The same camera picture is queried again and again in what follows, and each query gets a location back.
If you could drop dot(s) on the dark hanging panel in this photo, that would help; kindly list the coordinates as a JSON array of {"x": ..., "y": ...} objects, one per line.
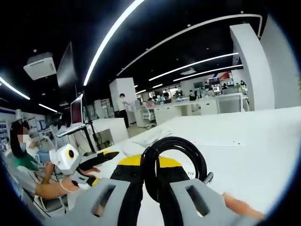
[{"x": 68, "y": 68}]

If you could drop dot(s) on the white desk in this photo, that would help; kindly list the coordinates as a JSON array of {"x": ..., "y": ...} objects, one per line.
[{"x": 235, "y": 169}]

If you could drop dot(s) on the long ceiling light strip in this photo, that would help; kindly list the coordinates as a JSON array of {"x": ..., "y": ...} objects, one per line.
[{"x": 106, "y": 37}]

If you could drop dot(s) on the white office workstation row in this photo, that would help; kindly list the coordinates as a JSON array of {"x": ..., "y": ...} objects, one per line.
[{"x": 202, "y": 107}]

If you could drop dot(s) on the person's right hand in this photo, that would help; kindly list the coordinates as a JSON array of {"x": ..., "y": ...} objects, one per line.
[{"x": 244, "y": 207}]

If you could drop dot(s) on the black monitor stand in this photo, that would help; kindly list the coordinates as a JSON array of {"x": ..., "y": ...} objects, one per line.
[{"x": 90, "y": 136}]

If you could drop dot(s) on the white ceiling air conditioner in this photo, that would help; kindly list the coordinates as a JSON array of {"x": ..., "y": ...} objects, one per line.
[{"x": 40, "y": 67}]

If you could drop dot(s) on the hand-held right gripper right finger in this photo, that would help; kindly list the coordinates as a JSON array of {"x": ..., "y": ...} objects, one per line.
[{"x": 185, "y": 212}]

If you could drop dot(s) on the white office chair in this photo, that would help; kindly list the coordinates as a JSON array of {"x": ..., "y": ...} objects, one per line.
[{"x": 148, "y": 115}]

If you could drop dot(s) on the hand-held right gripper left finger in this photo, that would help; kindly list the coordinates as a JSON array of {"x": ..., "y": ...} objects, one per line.
[{"x": 94, "y": 202}]

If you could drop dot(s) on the monitor with reddish screen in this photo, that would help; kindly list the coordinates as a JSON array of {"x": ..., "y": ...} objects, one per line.
[{"x": 77, "y": 109}]

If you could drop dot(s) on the white wristband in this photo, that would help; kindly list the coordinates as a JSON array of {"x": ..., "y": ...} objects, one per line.
[{"x": 65, "y": 186}]

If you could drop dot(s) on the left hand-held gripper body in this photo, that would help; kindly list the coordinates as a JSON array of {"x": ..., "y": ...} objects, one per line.
[{"x": 63, "y": 160}]

